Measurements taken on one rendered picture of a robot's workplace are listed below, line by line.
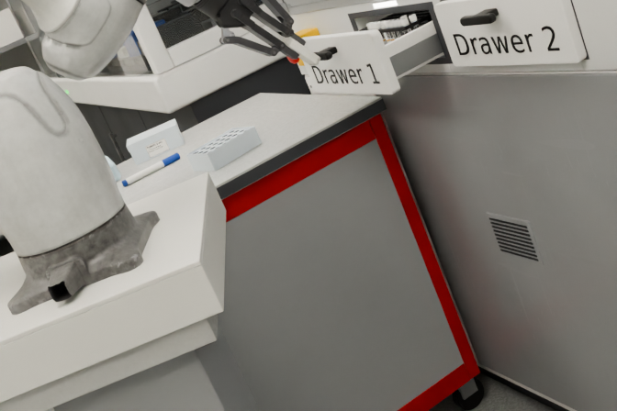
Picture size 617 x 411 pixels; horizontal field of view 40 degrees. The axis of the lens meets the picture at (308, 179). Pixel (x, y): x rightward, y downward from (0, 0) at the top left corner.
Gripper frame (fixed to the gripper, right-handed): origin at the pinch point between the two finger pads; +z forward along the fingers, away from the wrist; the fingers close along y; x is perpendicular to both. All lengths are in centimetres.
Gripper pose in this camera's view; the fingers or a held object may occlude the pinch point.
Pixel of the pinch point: (300, 50)
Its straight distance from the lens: 148.7
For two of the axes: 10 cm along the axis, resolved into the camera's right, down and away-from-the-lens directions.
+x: -4.4, -1.1, 8.9
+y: 4.6, -8.8, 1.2
